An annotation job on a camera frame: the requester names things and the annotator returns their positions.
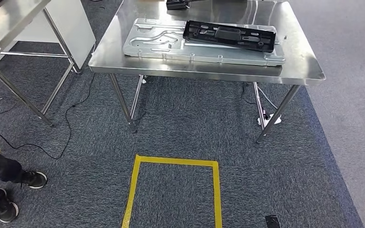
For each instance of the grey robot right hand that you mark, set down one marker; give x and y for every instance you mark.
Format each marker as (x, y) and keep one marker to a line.
(273, 222)

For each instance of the black plastic plate frame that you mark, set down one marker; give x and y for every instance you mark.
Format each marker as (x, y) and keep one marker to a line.
(229, 34)

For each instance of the white power strip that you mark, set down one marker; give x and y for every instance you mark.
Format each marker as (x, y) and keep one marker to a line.
(277, 119)

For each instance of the stainless steel table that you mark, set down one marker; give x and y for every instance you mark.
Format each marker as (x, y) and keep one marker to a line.
(201, 70)
(9, 22)

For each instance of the white board piece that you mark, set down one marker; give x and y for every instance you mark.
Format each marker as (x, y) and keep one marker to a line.
(143, 81)

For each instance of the grey stamped metal panel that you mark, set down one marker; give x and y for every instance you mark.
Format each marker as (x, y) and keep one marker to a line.
(157, 44)

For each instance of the black remote controller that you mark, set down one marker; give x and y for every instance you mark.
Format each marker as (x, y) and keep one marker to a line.
(176, 4)

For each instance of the white board panel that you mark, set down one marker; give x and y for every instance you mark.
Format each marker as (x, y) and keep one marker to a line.
(78, 34)

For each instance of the person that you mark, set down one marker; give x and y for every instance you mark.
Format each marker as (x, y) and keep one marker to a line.
(0, 166)

